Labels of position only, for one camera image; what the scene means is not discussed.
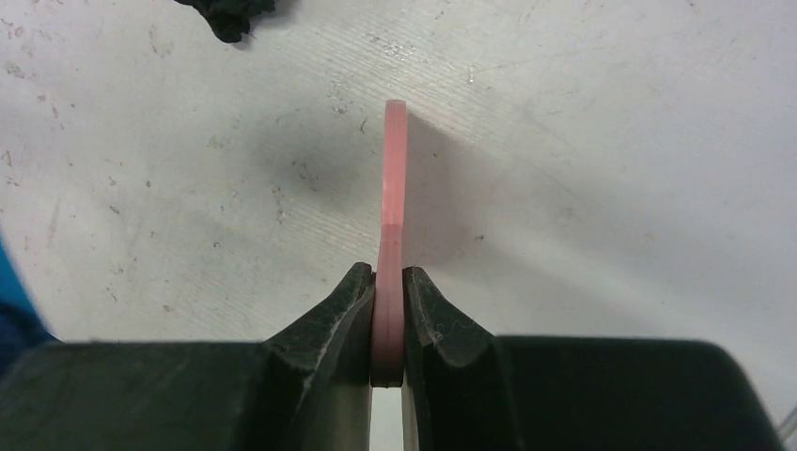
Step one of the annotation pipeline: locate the pink hand brush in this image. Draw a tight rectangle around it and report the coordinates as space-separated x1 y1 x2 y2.
370 100 408 388

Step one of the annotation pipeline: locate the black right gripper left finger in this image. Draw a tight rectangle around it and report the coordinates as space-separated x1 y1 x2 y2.
1 263 374 450

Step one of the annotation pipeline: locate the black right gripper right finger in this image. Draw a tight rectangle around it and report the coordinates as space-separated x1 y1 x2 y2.
402 267 783 450

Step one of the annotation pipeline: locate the blue plastic dustpan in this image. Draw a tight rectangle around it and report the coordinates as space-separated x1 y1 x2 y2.
1 246 58 377

